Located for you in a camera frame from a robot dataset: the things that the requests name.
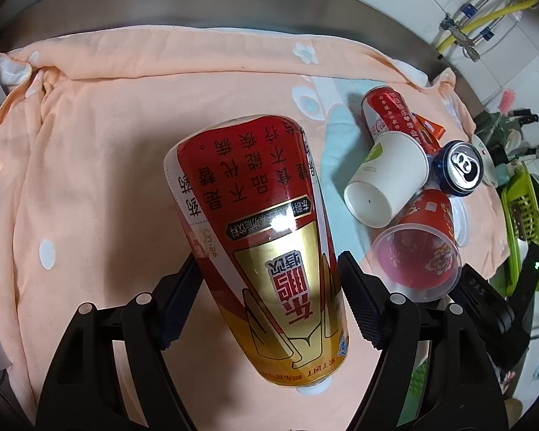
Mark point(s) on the green dish rack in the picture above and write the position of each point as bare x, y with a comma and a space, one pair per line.
520, 206

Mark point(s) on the metal water valves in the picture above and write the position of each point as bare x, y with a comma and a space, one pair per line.
465, 33

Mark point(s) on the white ceramic saucer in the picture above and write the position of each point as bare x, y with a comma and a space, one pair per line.
489, 169

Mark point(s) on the blue beverage can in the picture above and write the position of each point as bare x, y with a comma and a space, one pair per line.
456, 170

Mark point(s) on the red gold drink bottle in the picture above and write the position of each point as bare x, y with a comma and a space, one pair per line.
251, 206

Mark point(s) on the peach floral towel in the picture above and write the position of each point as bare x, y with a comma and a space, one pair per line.
86, 214

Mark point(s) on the green utensil holder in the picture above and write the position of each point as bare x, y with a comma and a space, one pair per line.
491, 128

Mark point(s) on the orange snack wrapper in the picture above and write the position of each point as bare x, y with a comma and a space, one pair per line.
434, 129

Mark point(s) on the red Coca-Cola can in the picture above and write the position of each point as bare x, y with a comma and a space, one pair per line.
383, 109

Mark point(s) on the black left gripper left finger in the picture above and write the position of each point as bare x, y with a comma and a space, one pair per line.
108, 372

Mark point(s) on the pink bottle brush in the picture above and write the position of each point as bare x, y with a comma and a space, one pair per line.
507, 99

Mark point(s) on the red clear plastic cup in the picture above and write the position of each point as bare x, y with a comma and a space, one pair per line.
418, 257

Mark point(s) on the white paper cup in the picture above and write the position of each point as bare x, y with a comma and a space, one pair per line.
394, 170

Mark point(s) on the white plastic lid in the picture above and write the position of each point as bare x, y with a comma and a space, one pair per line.
460, 221

